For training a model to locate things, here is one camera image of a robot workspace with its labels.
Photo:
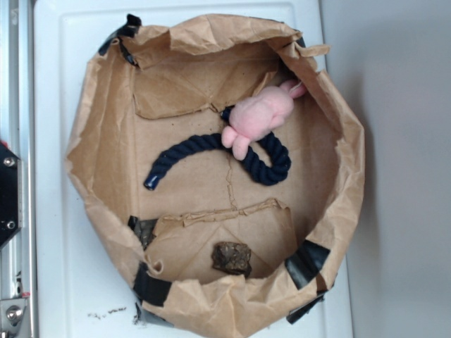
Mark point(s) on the silver corner bracket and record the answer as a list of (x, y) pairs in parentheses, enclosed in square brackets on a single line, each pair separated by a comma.
[(15, 318)]

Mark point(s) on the pink plush bunny toy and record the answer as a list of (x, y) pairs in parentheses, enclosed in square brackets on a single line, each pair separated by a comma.
[(255, 117)]

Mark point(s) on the brown rough rock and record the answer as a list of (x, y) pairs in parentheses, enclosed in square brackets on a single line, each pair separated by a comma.
[(232, 258)]

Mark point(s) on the brown paper bag bin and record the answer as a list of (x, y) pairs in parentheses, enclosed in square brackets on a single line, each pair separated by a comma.
[(154, 87)]

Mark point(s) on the white plastic tray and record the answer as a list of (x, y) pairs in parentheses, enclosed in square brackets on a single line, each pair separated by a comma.
[(81, 293)]

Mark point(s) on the black mounting plate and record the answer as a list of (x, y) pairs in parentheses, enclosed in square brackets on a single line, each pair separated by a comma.
[(10, 194)]

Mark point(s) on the aluminium frame rail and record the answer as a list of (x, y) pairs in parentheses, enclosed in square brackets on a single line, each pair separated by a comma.
[(17, 130)]

